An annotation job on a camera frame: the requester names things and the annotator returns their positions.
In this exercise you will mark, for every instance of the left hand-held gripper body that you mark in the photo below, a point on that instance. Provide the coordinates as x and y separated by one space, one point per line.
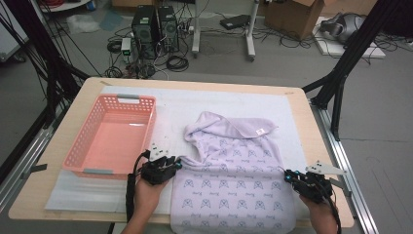
157 172

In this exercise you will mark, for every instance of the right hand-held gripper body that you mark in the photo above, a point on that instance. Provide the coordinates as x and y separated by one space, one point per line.
313 188

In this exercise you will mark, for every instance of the lilac printed towel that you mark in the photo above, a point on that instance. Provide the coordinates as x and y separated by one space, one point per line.
233 182

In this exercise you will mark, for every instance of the person's right hand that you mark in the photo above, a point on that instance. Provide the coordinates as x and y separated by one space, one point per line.
321 213

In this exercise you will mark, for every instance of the person's left hand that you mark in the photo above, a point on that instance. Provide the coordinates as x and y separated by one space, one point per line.
147 198

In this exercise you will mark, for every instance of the pink plastic basket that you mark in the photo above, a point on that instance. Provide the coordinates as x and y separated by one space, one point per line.
113 143

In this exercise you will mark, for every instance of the white gridded mat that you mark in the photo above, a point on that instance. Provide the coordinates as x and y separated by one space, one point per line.
181 107

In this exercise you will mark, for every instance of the white power supply box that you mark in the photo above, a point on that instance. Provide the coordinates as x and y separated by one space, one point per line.
126 45

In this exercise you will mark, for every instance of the white-legged desk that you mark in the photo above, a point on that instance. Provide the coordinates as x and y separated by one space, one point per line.
195 32

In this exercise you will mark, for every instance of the white foam board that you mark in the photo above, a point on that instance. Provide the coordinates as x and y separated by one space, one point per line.
328 48

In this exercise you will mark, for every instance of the black computer tower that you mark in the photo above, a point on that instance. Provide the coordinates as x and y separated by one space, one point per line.
144 29
168 29

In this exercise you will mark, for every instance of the black flat box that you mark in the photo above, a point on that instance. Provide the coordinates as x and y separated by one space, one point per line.
235 21

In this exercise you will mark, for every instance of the teal floor sheet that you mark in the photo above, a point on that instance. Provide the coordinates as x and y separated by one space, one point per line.
110 20

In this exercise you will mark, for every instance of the grey rounded device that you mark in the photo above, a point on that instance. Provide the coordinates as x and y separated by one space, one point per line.
345 27

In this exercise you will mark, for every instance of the large open cardboard box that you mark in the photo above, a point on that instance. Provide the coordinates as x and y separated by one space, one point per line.
289 18

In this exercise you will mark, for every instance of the clear plastic bag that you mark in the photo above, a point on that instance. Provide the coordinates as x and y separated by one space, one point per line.
82 23

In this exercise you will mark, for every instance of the cardboard boxes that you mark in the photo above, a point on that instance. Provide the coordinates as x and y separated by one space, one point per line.
350 6

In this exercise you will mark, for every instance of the round white table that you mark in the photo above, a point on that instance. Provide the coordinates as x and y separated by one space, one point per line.
65 7

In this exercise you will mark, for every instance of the white cabinet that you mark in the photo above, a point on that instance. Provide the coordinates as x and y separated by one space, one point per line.
9 42

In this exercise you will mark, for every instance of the grey metal bracket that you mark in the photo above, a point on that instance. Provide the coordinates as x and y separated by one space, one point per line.
344 187
35 168

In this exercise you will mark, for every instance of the aluminium rail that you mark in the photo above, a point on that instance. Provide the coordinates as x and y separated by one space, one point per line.
336 146
29 152

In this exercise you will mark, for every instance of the black metal frame post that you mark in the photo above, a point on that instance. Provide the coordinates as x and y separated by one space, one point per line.
48 55
337 81

